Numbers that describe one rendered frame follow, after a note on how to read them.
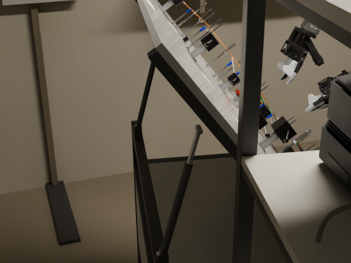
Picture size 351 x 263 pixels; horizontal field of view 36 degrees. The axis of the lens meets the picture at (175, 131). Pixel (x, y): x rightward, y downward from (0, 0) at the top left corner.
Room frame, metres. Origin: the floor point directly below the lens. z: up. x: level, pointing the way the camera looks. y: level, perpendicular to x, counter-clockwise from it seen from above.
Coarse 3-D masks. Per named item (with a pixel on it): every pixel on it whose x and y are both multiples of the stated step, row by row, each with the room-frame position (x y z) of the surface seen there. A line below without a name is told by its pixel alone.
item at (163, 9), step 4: (172, 0) 1.85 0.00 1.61; (176, 0) 1.89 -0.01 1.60; (180, 0) 1.89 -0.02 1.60; (164, 4) 1.91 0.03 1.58; (168, 4) 1.91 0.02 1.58; (172, 4) 1.91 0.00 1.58; (176, 4) 1.89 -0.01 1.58; (160, 8) 1.91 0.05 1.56; (164, 8) 1.91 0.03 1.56; (168, 8) 1.92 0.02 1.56; (164, 12) 1.92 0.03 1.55
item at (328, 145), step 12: (336, 84) 0.94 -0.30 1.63; (348, 84) 0.91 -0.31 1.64; (336, 96) 0.93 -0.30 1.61; (348, 96) 0.88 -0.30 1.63; (336, 108) 0.92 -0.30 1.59; (348, 108) 0.88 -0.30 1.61; (336, 120) 0.91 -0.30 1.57; (348, 120) 0.87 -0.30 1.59; (324, 132) 0.94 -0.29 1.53; (336, 132) 0.91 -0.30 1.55; (348, 132) 0.87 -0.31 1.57; (324, 144) 0.94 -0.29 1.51; (336, 144) 0.89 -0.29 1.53; (348, 144) 0.86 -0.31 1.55; (324, 156) 0.93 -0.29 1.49; (336, 156) 0.88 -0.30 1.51; (348, 156) 0.84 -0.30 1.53; (336, 168) 0.88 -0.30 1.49; (348, 168) 0.84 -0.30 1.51; (348, 180) 0.83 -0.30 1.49
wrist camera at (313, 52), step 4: (308, 40) 2.00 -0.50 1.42; (308, 44) 1.99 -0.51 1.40; (312, 44) 1.99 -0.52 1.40; (308, 48) 1.99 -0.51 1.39; (312, 48) 1.99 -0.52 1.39; (312, 52) 1.99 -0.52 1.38; (316, 52) 1.99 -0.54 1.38; (312, 56) 2.00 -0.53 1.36; (316, 56) 1.98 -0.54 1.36; (320, 56) 1.98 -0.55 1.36; (316, 60) 1.98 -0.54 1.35; (320, 60) 1.98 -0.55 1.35; (316, 64) 1.99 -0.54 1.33; (320, 64) 1.98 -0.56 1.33
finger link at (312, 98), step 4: (308, 96) 2.00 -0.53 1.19; (312, 96) 1.98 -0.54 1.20; (316, 96) 1.98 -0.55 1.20; (320, 96) 1.96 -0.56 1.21; (308, 100) 1.99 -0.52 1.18; (312, 100) 1.97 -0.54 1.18; (316, 100) 1.97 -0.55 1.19; (312, 104) 1.96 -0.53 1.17; (320, 104) 1.95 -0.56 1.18; (308, 108) 1.97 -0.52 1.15; (312, 108) 1.96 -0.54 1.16
